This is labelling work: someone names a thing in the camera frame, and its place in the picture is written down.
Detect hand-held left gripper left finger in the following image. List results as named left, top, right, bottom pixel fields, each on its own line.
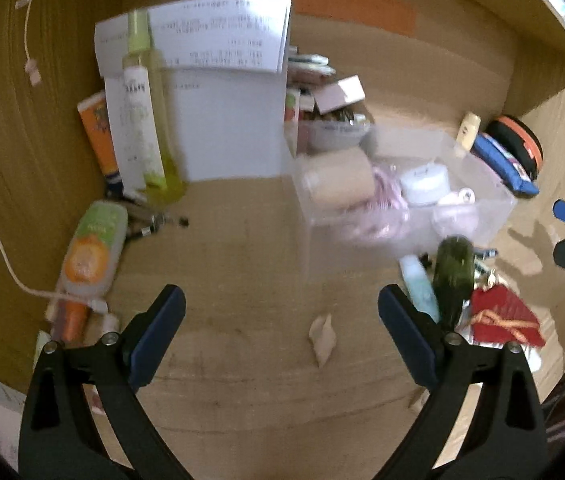
left=18, top=284, right=186, bottom=480

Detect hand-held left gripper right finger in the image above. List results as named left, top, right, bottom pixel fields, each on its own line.
left=375, top=284, right=549, bottom=480

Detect light blue tube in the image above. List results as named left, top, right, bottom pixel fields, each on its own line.
left=399, top=254, right=442, bottom=324

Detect dark green bottle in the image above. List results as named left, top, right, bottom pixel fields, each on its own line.
left=433, top=236, right=476, bottom=332

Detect red fabric pouch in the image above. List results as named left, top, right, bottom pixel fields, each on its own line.
left=460, top=282, right=547, bottom=349

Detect clear plastic storage box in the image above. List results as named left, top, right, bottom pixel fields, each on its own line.
left=287, top=124, right=519, bottom=273

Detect wooden desktop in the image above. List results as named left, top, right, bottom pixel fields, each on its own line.
left=45, top=175, right=565, bottom=480

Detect crumpled beige paper scrap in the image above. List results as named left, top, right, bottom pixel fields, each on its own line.
left=309, top=313, right=338, bottom=368

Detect blue pouch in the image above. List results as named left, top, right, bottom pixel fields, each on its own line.
left=471, top=132, right=540, bottom=199

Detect small orange tube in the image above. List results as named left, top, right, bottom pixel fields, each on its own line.
left=51, top=300, right=89, bottom=347

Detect metal keys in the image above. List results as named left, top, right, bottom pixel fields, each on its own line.
left=471, top=247, right=502, bottom=289

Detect black and orange round case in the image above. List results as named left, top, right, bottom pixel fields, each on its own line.
left=485, top=115, right=544, bottom=182

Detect green and orange tube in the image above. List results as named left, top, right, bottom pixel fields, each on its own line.
left=54, top=200, right=129, bottom=303

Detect bundle of dark pens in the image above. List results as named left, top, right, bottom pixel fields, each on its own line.
left=106, top=184, right=190, bottom=243

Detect small pale yellow bottle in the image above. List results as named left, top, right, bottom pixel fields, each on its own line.
left=455, top=112, right=482, bottom=157

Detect white round jar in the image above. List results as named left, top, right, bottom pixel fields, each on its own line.
left=399, top=164, right=451, bottom=209

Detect beige roll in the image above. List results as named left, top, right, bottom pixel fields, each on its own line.
left=301, top=149, right=377, bottom=209

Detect clear bowl of beads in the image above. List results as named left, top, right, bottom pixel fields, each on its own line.
left=301, top=109, right=374, bottom=152

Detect large white paper sheet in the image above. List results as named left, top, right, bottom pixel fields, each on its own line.
left=104, top=69, right=289, bottom=183

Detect tall yellow-green bottle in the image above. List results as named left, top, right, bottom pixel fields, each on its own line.
left=121, top=9, right=188, bottom=207

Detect pink cardboard box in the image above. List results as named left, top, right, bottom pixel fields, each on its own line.
left=311, top=75, right=367, bottom=115

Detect fruit printed card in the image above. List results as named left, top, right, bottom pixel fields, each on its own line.
left=284, top=87, right=314, bottom=158

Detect orange sticky note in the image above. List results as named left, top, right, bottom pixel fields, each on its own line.
left=295, top=0, right=417, bottom=37

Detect folded printed paper sheet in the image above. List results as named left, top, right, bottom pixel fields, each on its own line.
left=94, top=0, right=293, bottom=78

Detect thin white tagged cord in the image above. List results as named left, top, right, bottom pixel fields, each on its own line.
left=14, top=0, right=44, bottom=87

